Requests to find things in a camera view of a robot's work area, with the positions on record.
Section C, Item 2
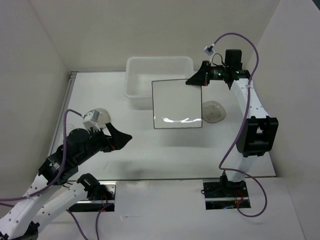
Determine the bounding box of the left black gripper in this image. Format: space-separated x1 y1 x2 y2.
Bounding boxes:
77 121 133 164

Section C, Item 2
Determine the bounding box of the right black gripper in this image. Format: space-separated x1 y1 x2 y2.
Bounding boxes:
185 60 229 87

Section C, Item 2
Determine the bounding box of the square white plate black rim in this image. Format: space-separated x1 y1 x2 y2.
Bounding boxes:
151 79 203 129

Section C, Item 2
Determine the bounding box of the clear glass dish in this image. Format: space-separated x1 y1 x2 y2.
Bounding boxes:
95 108 111 129
202 100 226 124

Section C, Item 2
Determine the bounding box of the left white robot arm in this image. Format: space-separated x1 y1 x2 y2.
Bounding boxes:
0 123 133 240

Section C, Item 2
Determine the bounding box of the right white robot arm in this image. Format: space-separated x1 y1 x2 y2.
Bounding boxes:
186 49 279 197

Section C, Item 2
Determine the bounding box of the white plastic bin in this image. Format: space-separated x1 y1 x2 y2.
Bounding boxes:
123 56 194 110

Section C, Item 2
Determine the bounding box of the clear plastic cup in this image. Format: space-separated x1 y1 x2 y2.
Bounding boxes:
66 123 75 132

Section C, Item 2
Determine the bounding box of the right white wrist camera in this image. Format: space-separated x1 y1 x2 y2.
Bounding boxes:
203 44 215 56

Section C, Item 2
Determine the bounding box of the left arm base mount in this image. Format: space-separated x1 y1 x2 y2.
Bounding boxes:
68 181 116 213

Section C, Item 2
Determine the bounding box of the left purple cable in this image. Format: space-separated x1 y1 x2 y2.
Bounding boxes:
0 109 116 240

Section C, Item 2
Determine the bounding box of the aluminium rail left edge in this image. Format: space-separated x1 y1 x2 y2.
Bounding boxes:
48 71 78 155

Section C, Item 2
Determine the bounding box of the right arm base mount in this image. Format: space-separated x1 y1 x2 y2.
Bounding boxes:
200 179 251 210

